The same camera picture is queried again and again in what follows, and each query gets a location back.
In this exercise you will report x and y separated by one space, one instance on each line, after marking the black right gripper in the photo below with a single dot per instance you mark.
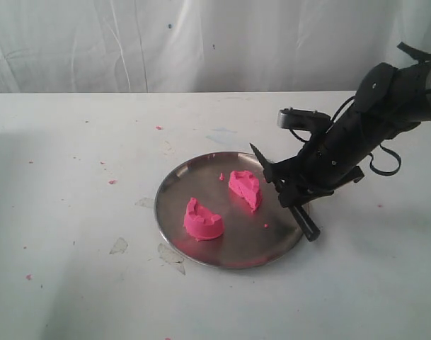
323 165

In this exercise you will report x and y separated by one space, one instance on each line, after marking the round steel plate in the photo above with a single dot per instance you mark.
250 238

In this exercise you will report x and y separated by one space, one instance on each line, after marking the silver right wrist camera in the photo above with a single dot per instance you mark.
303 120

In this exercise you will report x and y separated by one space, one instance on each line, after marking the pink clay half piece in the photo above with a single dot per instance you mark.
246 186

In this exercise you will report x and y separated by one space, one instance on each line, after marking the black knife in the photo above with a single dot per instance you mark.
306 224

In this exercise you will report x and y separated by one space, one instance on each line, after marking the white backdrop sheet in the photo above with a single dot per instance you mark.
207 46

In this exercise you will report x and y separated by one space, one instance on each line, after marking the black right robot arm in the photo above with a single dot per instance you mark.
389 101

